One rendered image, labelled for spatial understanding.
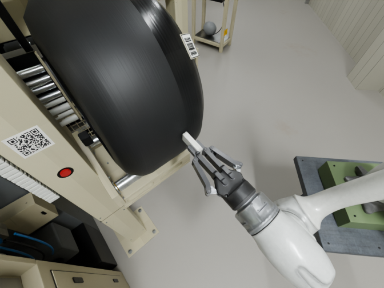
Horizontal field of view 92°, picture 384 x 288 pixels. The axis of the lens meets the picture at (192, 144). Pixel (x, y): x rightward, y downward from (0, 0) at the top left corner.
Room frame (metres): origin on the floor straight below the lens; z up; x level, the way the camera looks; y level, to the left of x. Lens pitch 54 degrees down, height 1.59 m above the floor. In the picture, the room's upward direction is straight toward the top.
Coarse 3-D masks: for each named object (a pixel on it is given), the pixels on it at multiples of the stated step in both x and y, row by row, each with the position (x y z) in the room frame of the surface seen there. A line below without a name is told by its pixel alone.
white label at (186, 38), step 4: (184, 36) 0.47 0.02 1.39; (188, 36) 0.49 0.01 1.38; (184, 40) 0.46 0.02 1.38; (188, 40) 0.48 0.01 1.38; (192, 40) 0.49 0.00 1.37; (184, 44) 0.46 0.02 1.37; (188, 44) 0.47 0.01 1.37; (192, 44) 0.48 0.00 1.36; (188, 48) 0.46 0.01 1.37; (192, 48) 0.47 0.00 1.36; (188, 52) 0.45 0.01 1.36; (192, 52) 0.46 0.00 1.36; (196, 52) 0.47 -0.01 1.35; (192, 56) 0.45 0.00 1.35; (196, 56) 0.46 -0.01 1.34
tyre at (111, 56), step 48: (48, 0) 0.45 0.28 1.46; (96, 0) 0.47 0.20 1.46; (144, 0) 0.50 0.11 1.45; (48, 48) 0.37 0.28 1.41; (96, 48) 0.36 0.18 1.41; (144, 48) 0.40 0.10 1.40; (96, 96) 0.30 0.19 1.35; (144, 96) 0.32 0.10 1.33; (192, 96) 0.38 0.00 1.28; (144, 144) 0.26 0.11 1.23
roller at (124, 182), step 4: (124, 176) 0.34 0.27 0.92; (128, 176) 0.34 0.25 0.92; (132, 176) 0.34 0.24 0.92; (136, 176) 0.34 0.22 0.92; (140, 176) 0.34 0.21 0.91; (120, 180) 0.32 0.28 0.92; (124, 180) 0.32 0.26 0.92; (128, 180) 0.32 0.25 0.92; (132, 180) 0.32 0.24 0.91; (136, 180) 0.33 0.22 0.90; (116, 184) 0.30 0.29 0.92; (120, 184) 0.30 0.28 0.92; (124, 184) 0.31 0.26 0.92; (128, 184) 0.31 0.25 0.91; (120, 188) 0.29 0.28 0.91; (124, 188) 0.30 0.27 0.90
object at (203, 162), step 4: (200, 152) 0.27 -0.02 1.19; (196, 156) 0.27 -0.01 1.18; (200, 156) 0.26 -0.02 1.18; (200, 160) 0.25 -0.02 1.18; (204, 160) 0.25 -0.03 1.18; (200, 164) 0.25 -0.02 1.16; (204, 164) 0.24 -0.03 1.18; (208, 164) 0.24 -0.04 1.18; (204, 168) 0.24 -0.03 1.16; (208, 168) 0.23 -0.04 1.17; (212, 168) 0.23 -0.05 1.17; (208, 172) 0.23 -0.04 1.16; (212, 172) 0.22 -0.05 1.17; (216, 172) 0.22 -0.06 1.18; (212, 176) 0.22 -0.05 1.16; (216, 176) 0.21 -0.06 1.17; (220, 176) 0.21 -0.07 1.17; (220, 180) 0.20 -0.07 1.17; (224, 180) 0.20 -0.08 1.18; (224, 184) 0.19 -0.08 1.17
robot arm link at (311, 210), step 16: (368, 176) 0.19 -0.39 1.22; (320, 192) 0.20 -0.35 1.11; (336, 192) 0.18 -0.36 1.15; (352, 192) 0.17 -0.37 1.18; (368, 192) 0.16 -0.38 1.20; (288, 208) 0.16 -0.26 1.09; (304, 208) 0.15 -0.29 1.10; (320, 208) 0.15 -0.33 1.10; (336, 208) 0.15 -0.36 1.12; (320, 224) 0.12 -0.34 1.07
